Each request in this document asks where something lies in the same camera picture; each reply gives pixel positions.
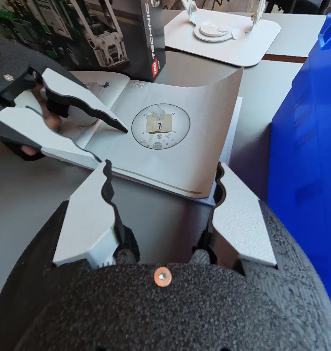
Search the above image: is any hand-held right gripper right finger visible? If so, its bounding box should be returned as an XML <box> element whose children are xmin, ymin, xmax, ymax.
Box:
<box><xmin>208</xmin><ymin>161</ymin><xmax>278</xmax><ymax>270</ymax></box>

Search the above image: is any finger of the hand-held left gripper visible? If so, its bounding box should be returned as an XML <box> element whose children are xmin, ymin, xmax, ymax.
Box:
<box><xmin>0</xmin><ymin>105</ymin><xmax>102</xmax><ymax>169</ymax></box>
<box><xmin>42</xmin><ymin>67</ymin><xmax>129</xmax><ymax>134</ymax></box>

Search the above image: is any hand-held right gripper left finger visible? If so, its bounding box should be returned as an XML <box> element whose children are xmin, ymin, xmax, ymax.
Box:
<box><xmin>52</xmin><ymin>160</ymin><xmax>120</xmax><ymax>269</ymax></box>

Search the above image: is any white instruction booklet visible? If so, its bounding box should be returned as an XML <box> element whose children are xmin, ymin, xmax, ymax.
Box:
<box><xmin>39</xmin><ymin>66</ymin><xmax>244</xmax><ymax>207</ymax></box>

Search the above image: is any black lego set box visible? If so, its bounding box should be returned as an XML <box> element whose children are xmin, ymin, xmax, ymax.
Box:
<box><xmin>0</xmin><ymin>0</ymin><xmax>166</xmax><ymax>83</ymax></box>

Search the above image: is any person's left hand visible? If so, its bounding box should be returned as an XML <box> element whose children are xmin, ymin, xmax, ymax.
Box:
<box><xmin>21</xmin><ymin>108</ymin><xmax>62</xmax><ymax>157</ymax></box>

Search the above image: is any blue plastic bin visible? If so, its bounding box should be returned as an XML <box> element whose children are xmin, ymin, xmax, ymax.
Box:
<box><xmin>267</xmin><ymin>12</ymin><xmax>331</xmax><ymax>318</ymax></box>

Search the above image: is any white stand base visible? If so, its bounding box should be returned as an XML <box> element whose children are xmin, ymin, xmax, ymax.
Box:
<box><xmin>164</xmin><ymin>0</ymin><xmax>281</xmax><ymax>68</ymax></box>

